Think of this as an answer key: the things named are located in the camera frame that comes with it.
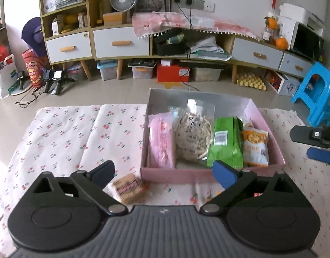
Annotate blue plastic stool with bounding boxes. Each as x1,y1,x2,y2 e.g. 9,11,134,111
292,61,330,127

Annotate white microwave oven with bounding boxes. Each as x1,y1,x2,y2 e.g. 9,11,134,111
288,21,325,61

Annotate red cardboard box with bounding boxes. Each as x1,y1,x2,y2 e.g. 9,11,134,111
157,64,190,83

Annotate black handheld gimbal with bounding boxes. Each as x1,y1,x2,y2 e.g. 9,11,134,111
43,70,75,95

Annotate wooden cabinet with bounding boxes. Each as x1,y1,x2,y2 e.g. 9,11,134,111
39,0,325,83

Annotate white shopping bag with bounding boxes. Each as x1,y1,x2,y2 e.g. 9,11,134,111
0,54,19,99

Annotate brown cardboard box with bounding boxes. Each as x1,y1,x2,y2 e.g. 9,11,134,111
103,11,127,25

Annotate orange white chip packet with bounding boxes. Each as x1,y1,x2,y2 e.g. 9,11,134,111
240,127,270,167

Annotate white foam boxes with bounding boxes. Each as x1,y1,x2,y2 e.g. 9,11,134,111
279,3,328,29

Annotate black cable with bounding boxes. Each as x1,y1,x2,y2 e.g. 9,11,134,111
178,2,201,92

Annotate white wall sockets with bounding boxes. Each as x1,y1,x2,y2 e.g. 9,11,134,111
174,0,216,13

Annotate pink wafer packet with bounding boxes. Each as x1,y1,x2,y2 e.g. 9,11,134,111
148,112,178,169

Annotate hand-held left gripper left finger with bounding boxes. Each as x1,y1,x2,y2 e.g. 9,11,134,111
20,160,129,217

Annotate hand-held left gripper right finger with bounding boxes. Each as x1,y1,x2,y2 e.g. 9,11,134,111
198,160,309,217

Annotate pink cardboard box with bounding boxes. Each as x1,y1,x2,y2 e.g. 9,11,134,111
141,88,285,184

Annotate clear bag of snack sticks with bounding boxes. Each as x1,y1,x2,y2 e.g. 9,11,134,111
175,98,216,165

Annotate pink printed cloth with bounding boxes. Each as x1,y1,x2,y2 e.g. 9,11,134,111
132,11,263,42

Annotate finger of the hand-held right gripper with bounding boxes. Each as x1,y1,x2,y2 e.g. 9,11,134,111
306,147,330,165
290,125,330,149

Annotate cherry print cloth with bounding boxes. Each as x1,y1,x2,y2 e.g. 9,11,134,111
0,103,330,253

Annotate wide white drawer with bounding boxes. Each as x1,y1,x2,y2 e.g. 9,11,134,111
93,27,150,59
231,37,284,71

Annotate orange fruit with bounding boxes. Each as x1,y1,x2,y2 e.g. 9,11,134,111
264,16,278,31
275,36,289,50

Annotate grey plastic bags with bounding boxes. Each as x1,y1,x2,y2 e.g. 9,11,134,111
190,36,233,61

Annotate red printed bag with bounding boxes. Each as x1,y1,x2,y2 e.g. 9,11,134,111
22,49,45,87

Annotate white blue bread packet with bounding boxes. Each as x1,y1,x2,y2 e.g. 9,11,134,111
169,106,185,122

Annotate green snack packet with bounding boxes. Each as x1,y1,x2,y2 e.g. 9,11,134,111
206,117,245,169

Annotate black storage box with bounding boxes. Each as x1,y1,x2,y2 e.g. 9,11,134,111
154,28,190,57

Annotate clear storage bin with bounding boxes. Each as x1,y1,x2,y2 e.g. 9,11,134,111
97,60,119,81
192,64,225,82
128,58,157,80

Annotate small brown snack packet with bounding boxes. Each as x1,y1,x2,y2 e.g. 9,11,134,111
107,173,147,205

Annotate white drawer with lock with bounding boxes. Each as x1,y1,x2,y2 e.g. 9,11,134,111
45,31,93,64

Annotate purple hat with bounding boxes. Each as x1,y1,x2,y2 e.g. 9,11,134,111
21,17,49,57

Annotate white patterned box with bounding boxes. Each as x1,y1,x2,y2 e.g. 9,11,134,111
272,72,301,97

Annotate yellow egg tray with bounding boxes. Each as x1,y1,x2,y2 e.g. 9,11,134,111
236,74,268,91

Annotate small white drawer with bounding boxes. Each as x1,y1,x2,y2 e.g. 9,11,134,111
279,52,315,78

